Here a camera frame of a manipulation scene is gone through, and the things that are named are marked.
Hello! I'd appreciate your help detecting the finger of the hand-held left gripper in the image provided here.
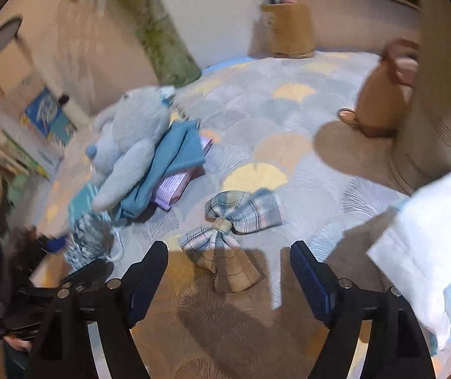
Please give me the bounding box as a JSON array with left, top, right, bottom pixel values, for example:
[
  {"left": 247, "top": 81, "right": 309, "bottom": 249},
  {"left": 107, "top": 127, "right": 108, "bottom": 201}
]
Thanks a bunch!
[{"left": 68, "top": 258, "right": 115, "bottom": 290}]

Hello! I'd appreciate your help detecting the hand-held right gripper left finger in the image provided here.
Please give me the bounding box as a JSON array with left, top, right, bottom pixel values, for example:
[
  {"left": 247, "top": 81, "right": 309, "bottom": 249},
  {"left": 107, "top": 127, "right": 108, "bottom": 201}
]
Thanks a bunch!
[{"left": 28, "top": 240, "right": 169, "bottom": 379}]

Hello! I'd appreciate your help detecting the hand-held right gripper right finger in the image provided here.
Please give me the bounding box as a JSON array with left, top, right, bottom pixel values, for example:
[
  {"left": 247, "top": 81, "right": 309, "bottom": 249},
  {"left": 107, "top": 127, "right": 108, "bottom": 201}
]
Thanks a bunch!
[{"left": 289, "top": 240, "right": 436, "bottom": 379}]

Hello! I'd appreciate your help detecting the teal towel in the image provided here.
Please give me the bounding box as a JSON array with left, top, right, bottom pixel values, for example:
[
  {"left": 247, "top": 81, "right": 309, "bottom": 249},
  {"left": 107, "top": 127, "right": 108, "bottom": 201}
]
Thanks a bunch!
[{"left": 68, "top": 183, "right": 102, "bottom": 224}]

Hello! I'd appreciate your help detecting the plaid fabric bow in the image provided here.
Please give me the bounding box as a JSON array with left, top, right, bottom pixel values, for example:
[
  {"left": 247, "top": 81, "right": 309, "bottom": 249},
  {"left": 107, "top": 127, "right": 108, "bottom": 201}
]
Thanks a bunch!
[{"left": 180, "top": 188, "right": 285, "bottom": 293}]

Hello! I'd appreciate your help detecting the purple tissue packet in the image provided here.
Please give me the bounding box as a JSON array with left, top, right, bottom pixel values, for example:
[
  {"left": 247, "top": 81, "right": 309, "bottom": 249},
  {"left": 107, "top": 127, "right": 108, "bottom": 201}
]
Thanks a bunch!
[{"left": 152, "top": 136, "right": 214, "bottom": 211}]

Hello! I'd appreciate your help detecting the silver patterned packet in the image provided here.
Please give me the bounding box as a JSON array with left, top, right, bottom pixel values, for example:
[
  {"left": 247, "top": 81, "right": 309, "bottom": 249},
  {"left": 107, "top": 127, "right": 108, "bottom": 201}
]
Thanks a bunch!
[{"left": 64, "top": 210, "right": 124, "bottom": 274}]

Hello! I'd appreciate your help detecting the white plastic packet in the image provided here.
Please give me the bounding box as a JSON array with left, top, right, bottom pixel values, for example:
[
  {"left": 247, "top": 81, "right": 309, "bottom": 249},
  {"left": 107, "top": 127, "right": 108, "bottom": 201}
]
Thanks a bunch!
[{"left": 366, "top": 161, "right": 451, "bottom": 350}]

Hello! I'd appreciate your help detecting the grey plush bunny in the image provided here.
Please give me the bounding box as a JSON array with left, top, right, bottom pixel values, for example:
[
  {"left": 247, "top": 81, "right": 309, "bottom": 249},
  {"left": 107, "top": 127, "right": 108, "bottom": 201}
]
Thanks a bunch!
[{"left": 86, "top": 86, "right": 175, "bottom": 212}]

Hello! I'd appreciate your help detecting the teal cloth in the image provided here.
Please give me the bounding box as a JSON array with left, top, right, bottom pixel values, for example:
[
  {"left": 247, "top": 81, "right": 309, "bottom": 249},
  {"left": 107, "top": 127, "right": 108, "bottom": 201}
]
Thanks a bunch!
[{"left": 117, "top": 120, "right": 207, "bottom": 222}]

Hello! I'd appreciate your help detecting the fan-patterned tablecloth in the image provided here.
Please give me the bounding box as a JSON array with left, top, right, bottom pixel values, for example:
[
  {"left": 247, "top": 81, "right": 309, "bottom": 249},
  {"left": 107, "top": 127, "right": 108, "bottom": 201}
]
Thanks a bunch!
[{"left": 46, "top": 49, "right": 451, "bottom": 379}]

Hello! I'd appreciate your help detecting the colourful printed box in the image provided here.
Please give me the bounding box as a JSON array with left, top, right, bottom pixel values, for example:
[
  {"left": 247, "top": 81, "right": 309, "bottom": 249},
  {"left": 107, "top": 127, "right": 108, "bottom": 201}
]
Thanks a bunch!
[{"left": 19, "top": 86, "right": 77, "bottom": 147}]

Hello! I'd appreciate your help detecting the brown leather bag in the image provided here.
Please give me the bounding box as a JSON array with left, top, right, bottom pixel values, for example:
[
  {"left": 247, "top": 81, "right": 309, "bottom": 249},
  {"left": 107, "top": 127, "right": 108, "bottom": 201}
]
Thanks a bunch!
[{"left": 356, "top": 39, "right": 421, "bottom": 138}]

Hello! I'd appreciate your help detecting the beige cylinder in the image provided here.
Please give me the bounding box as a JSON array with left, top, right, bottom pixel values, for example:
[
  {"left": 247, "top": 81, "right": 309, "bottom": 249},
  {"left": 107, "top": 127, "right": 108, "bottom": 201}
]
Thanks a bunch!
[{"left": 390, "top": 0, "right": 451, "bottom": 196}]

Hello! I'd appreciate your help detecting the glass vase with green plant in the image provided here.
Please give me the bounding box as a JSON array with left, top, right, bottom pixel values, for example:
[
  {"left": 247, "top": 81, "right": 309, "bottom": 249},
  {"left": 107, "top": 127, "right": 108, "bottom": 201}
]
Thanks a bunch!
[{"left": 46, "top": 0, "right": 203, "bottom": 87}]

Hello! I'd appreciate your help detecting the brown pen holder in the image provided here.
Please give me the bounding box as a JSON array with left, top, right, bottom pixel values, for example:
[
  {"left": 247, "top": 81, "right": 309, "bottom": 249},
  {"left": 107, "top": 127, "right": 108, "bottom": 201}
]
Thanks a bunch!
[{"left": 260, "top": 2, "right": 316, "bottom": 59}]

